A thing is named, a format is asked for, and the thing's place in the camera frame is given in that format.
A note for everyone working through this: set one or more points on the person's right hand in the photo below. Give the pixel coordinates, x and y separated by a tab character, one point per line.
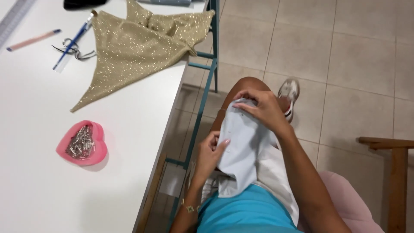
267	110

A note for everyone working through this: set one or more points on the person's left hand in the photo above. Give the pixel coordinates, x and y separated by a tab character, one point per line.
205	161

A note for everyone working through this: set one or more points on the person's leg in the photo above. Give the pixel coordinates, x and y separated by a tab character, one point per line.
236	89

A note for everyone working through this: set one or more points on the white fabric piece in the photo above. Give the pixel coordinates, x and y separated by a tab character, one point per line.
278	181

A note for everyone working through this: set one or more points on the black object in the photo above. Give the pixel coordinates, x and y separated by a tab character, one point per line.
84	4

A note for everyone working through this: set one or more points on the pink seat cushion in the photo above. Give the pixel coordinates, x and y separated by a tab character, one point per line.
349	207

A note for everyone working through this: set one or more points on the turquoise shirt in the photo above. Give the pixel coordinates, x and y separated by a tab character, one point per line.
245	213

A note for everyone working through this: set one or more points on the gold glitter fabric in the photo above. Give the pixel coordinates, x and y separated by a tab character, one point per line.
135	48

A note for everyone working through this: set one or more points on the white sneaker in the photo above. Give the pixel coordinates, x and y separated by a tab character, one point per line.
289	93

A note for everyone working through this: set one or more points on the small thread snips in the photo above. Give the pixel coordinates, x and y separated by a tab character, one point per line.
76	51

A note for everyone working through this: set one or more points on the blue pen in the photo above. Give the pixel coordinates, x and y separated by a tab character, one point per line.
72	43

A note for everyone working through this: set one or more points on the teal metal table frame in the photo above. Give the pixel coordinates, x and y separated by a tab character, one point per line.
207	77

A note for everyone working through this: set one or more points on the heap of metal pins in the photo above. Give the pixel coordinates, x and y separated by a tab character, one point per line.
81	144

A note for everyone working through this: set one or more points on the pink heart-shaped dish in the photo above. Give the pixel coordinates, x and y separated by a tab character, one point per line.
98	145

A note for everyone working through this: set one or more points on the metal ruler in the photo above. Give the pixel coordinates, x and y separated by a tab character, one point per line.
13	17

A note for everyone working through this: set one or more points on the light blue fabric piece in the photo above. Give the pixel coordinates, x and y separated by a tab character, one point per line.
242	149

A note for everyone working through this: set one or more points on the pink pencil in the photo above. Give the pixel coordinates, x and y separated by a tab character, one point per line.
32	40

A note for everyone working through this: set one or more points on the wooden chair frame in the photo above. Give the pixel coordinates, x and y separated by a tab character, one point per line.
397	181

